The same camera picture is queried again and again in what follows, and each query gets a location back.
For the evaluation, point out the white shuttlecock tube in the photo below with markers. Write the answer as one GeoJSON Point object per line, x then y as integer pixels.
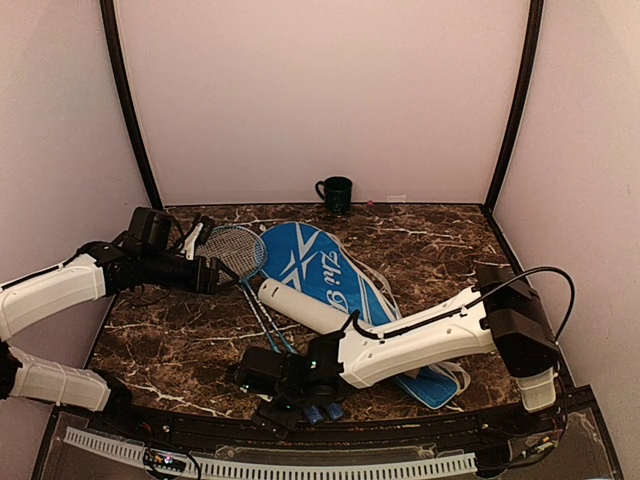
{"type": "Point", "coordinates": [303, 309]}

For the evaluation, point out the left black frame post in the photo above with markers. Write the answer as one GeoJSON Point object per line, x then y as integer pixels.
{"type": "Point", "coordinates": [119, 72]}

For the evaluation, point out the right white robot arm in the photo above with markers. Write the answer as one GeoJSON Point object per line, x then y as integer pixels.
{"type": "Point", "coordinates": [500, 313]}

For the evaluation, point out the right black frame post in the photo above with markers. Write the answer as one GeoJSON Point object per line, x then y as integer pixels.
{"type": "Point", "coordinates": [526, 66]}

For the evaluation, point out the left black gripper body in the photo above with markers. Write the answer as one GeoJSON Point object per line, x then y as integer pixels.
{"type": "Point", "coordinates": [206, 286]}

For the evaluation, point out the black frame post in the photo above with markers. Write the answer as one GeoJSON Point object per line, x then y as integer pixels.
{"type": "Point", "coordinates": [119, 72]}
{"type": "Point", "coordinates": [526, 66]}

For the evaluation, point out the white slotted cable duct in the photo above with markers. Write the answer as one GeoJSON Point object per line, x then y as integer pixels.
{"type": "Point", "coordinates": [166, 463]}

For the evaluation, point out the blue badminton racket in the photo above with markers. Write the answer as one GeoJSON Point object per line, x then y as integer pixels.
{"type": "Point", "coordinates": [275, 325]}
{"type": "Point", "coordinates": [235, 250]}

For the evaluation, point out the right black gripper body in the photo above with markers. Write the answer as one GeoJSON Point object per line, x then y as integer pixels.
{"type": "Point", "coordinates": [268, 419]}

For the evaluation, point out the blue racket bag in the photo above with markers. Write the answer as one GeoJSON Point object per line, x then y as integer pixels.
{"type": "Point", "coordinates": [315, 263]}

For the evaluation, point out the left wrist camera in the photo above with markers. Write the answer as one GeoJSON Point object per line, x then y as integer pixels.
{"type": "Point", "coordinates": [150, 227]}

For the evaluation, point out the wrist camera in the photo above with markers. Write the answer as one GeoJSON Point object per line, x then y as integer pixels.
{"type": "Point", "coordinates": [150, 227]}
{"type": "Point", "coordinates": [261, 370]}

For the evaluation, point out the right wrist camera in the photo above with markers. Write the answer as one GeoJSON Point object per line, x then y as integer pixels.
{"type": "Point", "coordinates": [261, 370]}

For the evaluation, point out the dark green mug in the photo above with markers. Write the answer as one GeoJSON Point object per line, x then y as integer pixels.
{"type": "Point", "coordinates": [336, 193]}

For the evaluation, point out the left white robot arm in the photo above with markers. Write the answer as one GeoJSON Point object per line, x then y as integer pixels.
{"type": "Point", "coordinates": [97, 270]}

